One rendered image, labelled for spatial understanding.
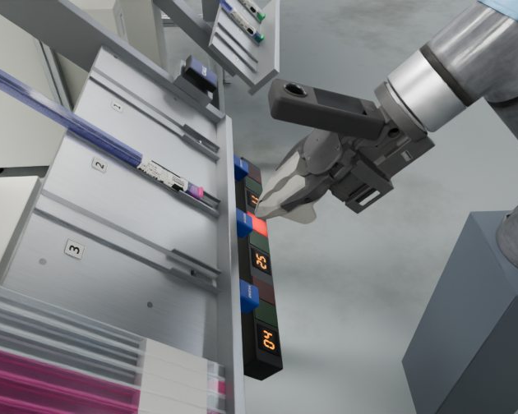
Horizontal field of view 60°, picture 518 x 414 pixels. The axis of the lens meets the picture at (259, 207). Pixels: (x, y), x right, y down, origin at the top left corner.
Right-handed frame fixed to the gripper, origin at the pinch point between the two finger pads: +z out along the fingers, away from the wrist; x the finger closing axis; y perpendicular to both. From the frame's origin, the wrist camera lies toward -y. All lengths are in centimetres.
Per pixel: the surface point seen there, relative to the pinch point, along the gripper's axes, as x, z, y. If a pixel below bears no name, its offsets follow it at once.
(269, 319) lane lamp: -11.5, 4.7, 4.9
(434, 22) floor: 232, -33, 141
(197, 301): -14.0, 3.8, -5.9
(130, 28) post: 47, 12, -18
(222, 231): -4.1, 2.8, -3.5
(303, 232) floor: 62, 40, 63
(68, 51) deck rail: 19.0, 7.6, -25.4
